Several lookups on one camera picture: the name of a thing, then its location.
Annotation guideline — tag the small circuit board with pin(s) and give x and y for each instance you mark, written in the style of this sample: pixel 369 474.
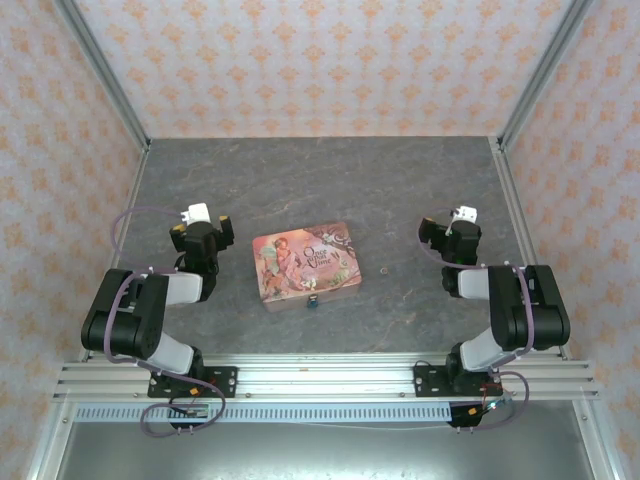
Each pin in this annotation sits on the small circuit board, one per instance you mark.
pixel 192 412
pixel 492 404

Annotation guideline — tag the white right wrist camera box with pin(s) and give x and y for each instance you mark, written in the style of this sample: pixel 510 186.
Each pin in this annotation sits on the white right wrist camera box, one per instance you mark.
pixel 466 213

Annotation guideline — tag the small padlock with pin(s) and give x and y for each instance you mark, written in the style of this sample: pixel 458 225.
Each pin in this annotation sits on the small padlock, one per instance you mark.
pixel 312 302

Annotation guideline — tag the grey metal panel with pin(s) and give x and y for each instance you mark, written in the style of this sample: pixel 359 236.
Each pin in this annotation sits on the grey metal panel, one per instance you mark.
pixel 320 450

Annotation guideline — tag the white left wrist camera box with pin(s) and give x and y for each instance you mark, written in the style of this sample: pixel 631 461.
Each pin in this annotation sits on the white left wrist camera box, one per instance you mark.
pixel 197 212

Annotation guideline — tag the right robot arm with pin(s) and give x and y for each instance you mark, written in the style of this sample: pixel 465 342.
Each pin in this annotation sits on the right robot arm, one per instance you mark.
pixel 520 310

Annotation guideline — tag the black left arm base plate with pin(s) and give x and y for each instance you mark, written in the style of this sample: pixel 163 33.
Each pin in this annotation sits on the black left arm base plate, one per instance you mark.
pixel 220 381

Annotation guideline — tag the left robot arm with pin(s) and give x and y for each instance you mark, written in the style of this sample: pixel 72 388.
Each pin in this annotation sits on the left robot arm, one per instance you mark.
pixel 150 320

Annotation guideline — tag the pink illustrated tin box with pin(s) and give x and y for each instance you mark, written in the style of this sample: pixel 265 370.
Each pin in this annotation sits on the pink illustrated tin box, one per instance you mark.
pixel 307 265

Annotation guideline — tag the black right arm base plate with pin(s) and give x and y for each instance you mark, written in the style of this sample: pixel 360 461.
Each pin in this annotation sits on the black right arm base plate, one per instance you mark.
pixel 430 380

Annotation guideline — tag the aluminium frame post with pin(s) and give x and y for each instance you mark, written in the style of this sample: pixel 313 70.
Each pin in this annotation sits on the aluminium frame post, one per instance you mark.
pixel 540 80
pixel 110 85

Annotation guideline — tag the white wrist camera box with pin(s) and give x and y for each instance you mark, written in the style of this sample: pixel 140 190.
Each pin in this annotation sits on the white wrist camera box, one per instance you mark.
pixel 197 212
pixel 466 213

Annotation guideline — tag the aluminium side rail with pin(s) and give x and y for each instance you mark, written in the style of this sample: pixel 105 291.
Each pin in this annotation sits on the aluminium side rail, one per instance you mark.
pixel 131 215
pixel 517 215

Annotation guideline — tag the aluminium mounting beam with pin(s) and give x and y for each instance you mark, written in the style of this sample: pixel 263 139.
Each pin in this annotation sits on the aluminium mounting beam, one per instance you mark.
pixel 325 377

